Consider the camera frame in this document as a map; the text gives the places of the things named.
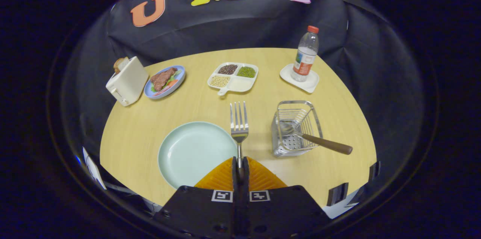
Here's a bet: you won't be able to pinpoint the clear red-capped water bottle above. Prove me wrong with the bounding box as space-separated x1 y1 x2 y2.
291 26 319 82

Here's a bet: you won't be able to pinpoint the black backdrop cloth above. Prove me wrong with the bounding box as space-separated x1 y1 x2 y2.
62 0 425 194

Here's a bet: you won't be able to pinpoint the yellow soybeans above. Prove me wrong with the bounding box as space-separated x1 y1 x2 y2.
210 76 231 88

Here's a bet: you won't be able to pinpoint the steak with vegetables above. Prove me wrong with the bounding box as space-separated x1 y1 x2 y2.
150 67 178 92

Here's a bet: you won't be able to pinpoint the cream white toaster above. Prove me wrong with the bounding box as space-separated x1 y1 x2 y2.
106 56 149 107

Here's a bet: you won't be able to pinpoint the white divided tray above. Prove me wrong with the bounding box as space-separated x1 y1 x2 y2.
207 62 259 97

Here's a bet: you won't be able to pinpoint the toasted bread slice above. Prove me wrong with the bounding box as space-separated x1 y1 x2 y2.
113 57 129 74

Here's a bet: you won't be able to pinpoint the white square coaster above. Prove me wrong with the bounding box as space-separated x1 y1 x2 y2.
280 63 320 94

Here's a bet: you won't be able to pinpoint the white flat board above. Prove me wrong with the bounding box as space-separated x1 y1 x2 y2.
83 147 107 190

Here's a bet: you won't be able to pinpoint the metal spoon wooden handle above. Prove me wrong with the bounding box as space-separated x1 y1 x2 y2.
279 121 353 155

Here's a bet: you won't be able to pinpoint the light green plate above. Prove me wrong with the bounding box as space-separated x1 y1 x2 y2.
158 121 238 190

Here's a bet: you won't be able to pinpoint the metal wire cutlery basket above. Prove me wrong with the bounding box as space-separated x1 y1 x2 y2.
271 100 323 158

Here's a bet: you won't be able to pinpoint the metal fork wooden handle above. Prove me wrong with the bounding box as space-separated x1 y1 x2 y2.
230 101 249 170

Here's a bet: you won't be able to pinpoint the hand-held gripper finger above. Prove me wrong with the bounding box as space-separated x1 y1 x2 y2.
153 156 241 239
240 156 331 239

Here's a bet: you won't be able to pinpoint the blue plate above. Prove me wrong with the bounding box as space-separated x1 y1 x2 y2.
144 65 186 100

